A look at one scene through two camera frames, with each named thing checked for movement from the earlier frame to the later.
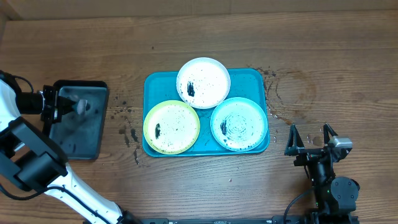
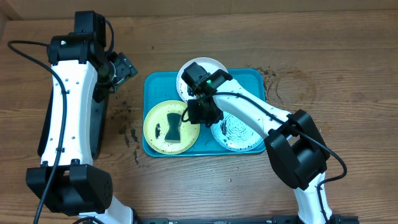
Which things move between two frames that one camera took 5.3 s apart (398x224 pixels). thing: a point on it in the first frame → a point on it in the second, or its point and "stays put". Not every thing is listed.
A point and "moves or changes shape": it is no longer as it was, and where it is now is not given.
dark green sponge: x=81 y=106 moves or changes shape
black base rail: x=317 y=219 stays put
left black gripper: x=58 y=109 → x=125 y=68
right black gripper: x=294 y=147 → x=196 y=119
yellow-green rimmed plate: x=171 y=127 stays put
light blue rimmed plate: x=239 y=124 stays put
